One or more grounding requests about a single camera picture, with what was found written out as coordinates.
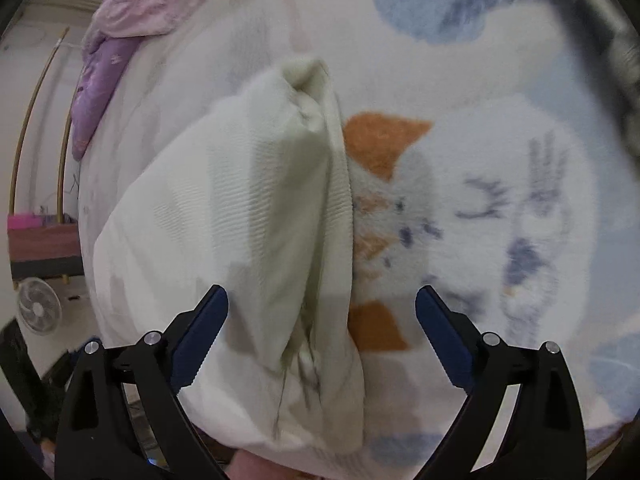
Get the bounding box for white knit garment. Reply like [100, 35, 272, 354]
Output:
[93, 56, 364, 453]

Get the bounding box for white standing fan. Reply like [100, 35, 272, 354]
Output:
[16, 278, 62, 335]

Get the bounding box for white patterned bed blanket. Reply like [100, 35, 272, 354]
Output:
[79, 0, 639, 479]

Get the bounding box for purple pillow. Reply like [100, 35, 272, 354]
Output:
[70, 32, 143, 162]

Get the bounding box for grey white checkered garment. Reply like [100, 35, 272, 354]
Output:
[572, 0, 639, 155]

